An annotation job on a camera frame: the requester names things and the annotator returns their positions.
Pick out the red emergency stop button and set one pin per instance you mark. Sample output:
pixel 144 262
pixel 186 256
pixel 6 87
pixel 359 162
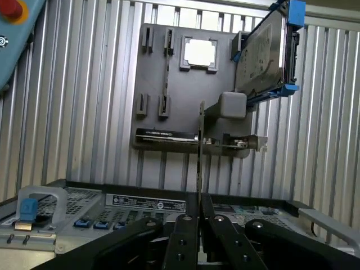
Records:
pixel 9 8

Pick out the gray parts rack plate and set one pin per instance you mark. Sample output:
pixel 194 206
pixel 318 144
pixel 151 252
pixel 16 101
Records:
pixel 197 90

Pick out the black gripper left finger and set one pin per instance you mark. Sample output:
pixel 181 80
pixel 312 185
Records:
pixel 182 244

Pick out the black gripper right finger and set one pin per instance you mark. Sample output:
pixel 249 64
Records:
pixel 225 242

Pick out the black graphics card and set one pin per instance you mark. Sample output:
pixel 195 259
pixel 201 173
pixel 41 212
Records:
pixel 166 136

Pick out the teal teach pendant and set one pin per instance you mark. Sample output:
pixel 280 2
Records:
pixel 14 45

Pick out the gray case crossbar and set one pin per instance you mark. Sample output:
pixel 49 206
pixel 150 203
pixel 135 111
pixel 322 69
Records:
pixel 329 225

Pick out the open black PC case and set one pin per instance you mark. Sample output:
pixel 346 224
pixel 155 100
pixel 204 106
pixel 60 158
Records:
pixel 84 225

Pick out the silver CPU chip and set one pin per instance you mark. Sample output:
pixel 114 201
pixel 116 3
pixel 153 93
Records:
pixel 200 52

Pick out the blue latch tab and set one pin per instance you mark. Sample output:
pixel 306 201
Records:
pixel 28 209

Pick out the hard disk with blue brackets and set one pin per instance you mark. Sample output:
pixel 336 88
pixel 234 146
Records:
pixel 260 59

